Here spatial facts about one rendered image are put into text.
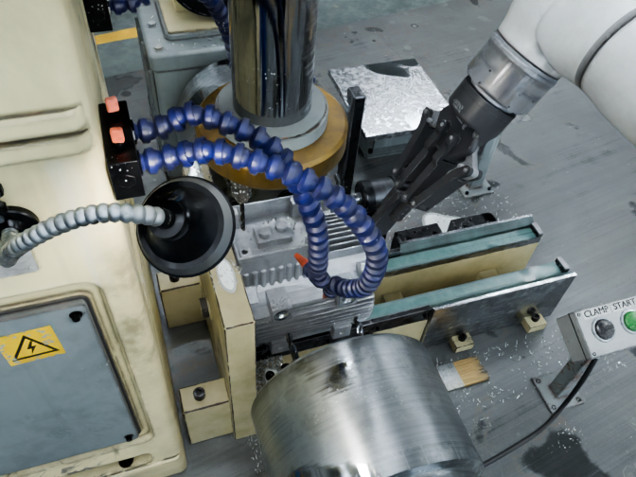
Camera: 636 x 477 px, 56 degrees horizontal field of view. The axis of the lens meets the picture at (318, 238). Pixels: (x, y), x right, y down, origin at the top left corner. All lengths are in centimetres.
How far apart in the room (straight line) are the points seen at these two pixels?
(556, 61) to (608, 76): 6
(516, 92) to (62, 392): 60
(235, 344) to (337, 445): 20
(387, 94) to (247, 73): 89
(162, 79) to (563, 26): 75
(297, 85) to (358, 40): 128
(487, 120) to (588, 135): 105
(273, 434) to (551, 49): 52
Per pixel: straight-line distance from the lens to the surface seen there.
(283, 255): 82
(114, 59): 333
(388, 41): 193
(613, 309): 98
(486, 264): 123
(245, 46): 62
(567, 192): 156
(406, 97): 150
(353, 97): 91
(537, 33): 68
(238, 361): 82
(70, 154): 47
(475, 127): 72
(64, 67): 43
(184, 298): 109
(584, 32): 66
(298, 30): 61
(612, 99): 65
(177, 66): 117
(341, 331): 95
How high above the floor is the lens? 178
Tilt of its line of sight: 49 degrees down
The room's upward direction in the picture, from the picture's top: 6 degrees clockwise
